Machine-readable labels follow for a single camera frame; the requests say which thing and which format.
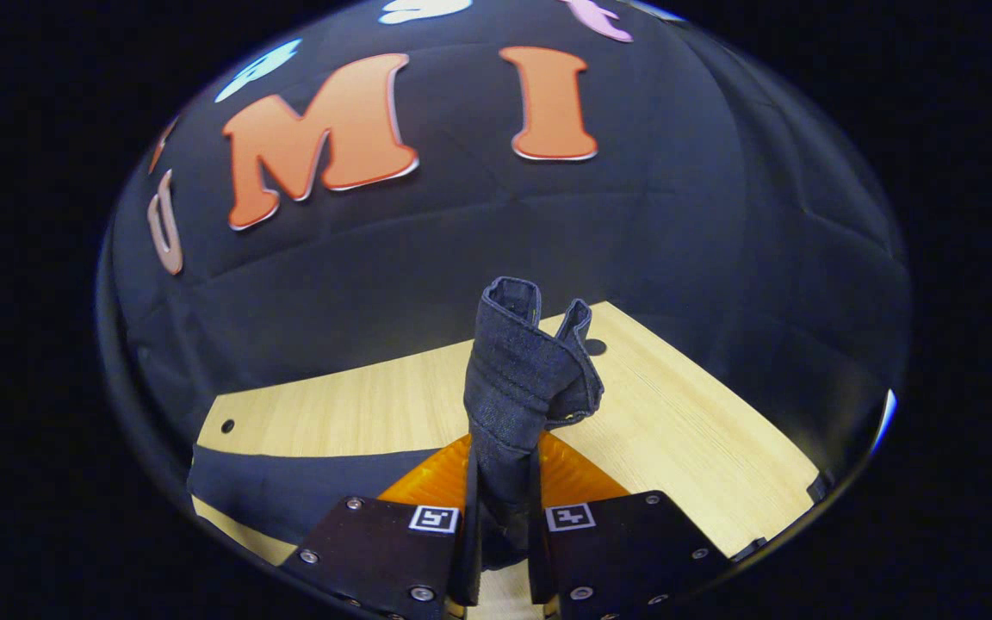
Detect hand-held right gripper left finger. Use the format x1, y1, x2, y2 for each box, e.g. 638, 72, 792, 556
279, 433, 473, 620

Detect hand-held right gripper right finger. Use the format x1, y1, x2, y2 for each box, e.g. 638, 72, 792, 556
530, 431, 734, 620

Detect dark grey jeans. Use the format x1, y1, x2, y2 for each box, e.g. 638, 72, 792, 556
188, 277, 605, 604

